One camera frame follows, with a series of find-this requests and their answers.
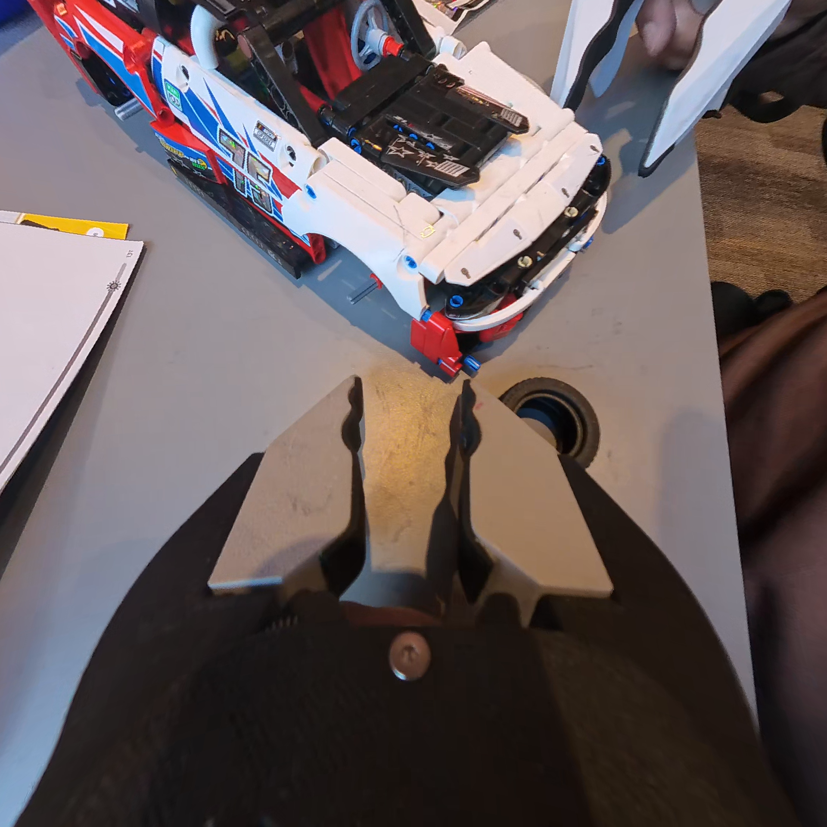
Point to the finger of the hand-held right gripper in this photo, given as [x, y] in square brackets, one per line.
[723, 64]
[572, 58]

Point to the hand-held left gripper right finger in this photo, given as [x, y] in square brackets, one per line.
[530, 517]

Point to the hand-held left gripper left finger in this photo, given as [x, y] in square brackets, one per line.
[291, 510]

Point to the brick-built toy race car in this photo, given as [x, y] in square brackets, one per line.
[362, 207]

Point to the person's right forearm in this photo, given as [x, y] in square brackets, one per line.
[788, 64]

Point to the person's right hand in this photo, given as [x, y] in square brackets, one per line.
[669, 32]

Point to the open building instruction booklet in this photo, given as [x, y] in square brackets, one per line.
[51, 310]

